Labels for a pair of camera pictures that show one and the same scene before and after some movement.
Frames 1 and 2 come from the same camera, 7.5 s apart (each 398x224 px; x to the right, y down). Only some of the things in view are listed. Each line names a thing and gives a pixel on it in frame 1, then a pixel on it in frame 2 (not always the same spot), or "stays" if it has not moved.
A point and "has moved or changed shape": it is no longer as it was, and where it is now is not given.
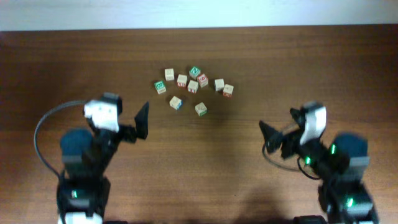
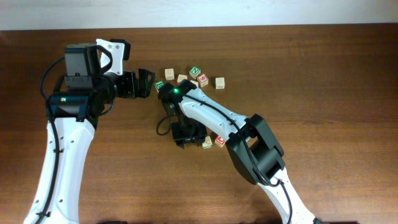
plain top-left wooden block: (169, 74) stays
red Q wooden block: (228, 90) → (219, 141)
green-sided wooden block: (201, 109) has moved or changed shape
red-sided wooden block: (181, 80) stays
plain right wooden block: (219, 84) stays
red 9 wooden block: (203, 80) stays
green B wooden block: (160, 87) stays
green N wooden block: (194, 73) stays
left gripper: (138, 130) → (129, 91)
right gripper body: (286, 143) → (189, 134)
